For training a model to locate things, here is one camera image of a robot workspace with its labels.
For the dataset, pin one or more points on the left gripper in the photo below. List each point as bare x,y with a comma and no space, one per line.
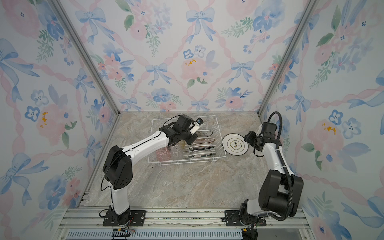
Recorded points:
194,136

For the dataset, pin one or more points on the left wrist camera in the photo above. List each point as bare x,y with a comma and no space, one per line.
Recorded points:
196,125

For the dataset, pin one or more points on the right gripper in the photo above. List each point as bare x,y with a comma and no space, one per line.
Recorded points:
249,137

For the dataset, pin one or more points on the clear glass cup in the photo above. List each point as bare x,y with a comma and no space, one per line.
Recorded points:
176,153

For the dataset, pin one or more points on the aluminium front rail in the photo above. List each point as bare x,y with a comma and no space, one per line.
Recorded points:
88,223

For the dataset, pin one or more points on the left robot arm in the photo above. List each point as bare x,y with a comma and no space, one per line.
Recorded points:
118,167

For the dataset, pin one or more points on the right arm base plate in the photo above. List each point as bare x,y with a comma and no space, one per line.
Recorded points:
233,218

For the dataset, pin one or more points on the right aluminium corner post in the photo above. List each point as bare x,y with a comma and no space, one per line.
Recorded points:
291,47

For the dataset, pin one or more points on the orange sunburst plate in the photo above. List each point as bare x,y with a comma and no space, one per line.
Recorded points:
204,140

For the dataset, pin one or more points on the pink glass cup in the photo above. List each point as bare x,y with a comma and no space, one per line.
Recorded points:
163,154

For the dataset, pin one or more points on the left aluminium corner post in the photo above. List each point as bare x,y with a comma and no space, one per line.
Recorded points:
80,47

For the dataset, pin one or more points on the white wire dish rack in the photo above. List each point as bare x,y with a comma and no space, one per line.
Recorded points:
210,123

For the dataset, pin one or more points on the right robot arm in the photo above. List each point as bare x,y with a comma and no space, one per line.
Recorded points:
281,191

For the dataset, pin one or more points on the white plate green clover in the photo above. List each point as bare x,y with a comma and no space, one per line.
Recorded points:
235,145

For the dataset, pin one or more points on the green red rim plate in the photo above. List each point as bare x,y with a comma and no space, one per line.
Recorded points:
201,147

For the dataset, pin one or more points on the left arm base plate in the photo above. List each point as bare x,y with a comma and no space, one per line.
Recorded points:
123,217

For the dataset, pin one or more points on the aluminium corner post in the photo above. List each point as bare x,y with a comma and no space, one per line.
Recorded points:
80,47
291,47

